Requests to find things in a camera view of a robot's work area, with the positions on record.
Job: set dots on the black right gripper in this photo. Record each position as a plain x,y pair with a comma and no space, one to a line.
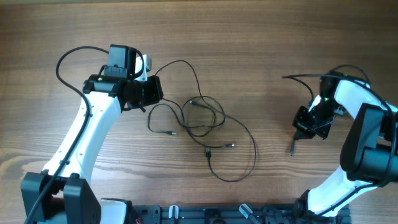
301,127

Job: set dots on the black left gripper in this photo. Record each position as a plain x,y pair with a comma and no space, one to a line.
155,93

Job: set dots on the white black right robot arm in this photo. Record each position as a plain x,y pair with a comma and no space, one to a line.
368,158

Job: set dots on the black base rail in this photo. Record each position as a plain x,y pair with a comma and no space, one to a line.
268,214

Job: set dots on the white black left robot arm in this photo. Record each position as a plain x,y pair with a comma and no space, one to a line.
61,192

